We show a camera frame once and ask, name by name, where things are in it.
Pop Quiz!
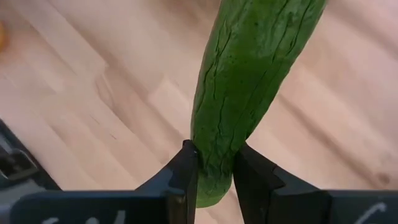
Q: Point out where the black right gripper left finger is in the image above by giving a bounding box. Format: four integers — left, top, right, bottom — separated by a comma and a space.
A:
135, 139, 200, 224

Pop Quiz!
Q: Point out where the black metal table frame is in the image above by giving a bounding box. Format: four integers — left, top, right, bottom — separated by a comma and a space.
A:
0, 119, 62, 200

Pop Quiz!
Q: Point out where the long green cucumber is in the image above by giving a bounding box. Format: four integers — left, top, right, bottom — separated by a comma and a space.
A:
190, 0, 328, 209

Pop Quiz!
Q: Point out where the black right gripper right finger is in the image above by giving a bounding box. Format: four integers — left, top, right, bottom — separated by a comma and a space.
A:
232, 142, 331, 224

